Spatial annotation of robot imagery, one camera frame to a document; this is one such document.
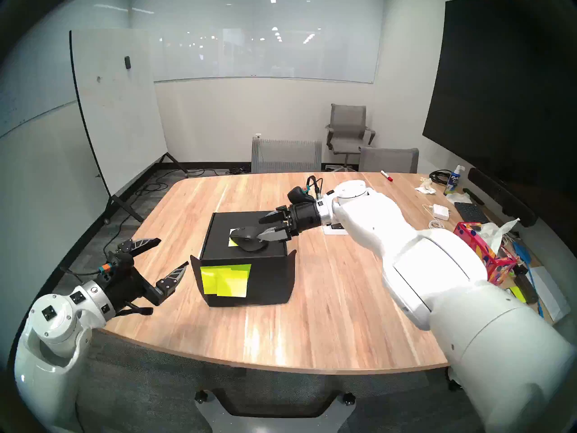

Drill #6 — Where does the white coiled charger cable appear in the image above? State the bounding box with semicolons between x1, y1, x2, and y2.
422;204;447;232

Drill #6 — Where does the Expo cleaner spray bottle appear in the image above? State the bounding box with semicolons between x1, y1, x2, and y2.
444;165;466;196

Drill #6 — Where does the large black wall television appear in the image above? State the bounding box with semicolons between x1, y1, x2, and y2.
422;0;577;203

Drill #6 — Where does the white paper sheet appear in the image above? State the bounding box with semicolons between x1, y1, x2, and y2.
527;265;571;322

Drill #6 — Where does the black floor cable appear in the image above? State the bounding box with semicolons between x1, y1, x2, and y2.
101;168;217;275

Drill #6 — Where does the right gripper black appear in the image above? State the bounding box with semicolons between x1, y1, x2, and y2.
258;202;323;242

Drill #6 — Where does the grey plain mesh chair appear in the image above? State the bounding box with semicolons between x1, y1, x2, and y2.
358;147;420;174

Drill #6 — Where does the black video bar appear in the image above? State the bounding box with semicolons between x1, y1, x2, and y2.
467;167;538;227

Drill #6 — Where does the mobile whiteboard on black stand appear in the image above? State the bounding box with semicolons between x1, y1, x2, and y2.
69;28;188;225

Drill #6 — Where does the black keyboard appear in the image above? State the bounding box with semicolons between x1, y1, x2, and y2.
454;202;490;225

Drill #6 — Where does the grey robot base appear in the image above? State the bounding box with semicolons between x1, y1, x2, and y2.
195;389;357;433

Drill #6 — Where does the neon yellow sticky note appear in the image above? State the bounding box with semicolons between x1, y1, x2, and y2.
216;264;252;298
201;265;230;295

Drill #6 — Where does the white tissue sheet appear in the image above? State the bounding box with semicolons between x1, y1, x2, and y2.
480;218;520;254

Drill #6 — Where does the black cardboard box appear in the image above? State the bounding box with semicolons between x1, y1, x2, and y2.
189;211;297;308

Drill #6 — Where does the colourful Kleenex tissue box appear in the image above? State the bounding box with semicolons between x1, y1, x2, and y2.
453;221;518;286

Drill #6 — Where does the glass wall whiteboard with scribbles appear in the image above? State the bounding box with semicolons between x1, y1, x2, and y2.
0;13;131;139

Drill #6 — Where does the black whiteboard eraser block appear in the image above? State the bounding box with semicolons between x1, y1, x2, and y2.
514;265;539;304

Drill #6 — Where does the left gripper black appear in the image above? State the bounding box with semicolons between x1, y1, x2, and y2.
96;237;190;318

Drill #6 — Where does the blue flat packet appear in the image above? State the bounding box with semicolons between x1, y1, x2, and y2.
509;240;532;263

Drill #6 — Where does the wide glass wall whiteboard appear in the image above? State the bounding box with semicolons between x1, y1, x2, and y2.
149;28;377;84

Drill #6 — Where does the grey ribbed mesh chair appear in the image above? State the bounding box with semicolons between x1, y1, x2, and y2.
251;137;323;174

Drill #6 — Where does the black Logitech computer mouse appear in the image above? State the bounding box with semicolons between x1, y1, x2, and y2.
229;227;271;253

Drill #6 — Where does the grey office chair with armrests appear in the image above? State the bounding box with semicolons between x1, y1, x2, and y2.
325;104;376;172

